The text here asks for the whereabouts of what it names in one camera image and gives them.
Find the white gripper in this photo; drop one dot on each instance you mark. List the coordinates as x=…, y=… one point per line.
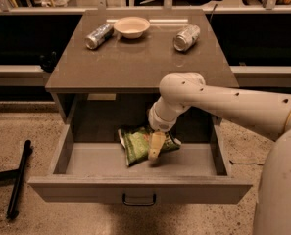
x=160, y=121

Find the green jalapeno chip bag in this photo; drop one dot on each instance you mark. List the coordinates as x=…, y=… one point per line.
x=136, y=143

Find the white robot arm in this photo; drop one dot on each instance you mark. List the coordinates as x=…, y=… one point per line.
x=265, y=113

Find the grey open top drawer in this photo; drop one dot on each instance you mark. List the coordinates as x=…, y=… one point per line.
x=197, y=173

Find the grey cabinet with counter top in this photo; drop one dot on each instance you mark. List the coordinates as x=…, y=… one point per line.
x=137, y=66

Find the green silver soda can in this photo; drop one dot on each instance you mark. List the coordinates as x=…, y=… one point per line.
x=186, y=38

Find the white paper bowl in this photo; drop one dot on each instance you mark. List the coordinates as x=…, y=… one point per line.
x=131, y=27

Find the blue silver soda can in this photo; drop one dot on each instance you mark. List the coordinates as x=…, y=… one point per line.
x=97, y=37

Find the black object beside cabinet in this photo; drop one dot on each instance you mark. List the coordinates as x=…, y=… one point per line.
x=48, y=63

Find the black stand leg left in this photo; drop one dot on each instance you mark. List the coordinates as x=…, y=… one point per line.
x=17, y=175

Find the black drawer handle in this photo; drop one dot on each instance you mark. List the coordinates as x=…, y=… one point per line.
x=139, y=201

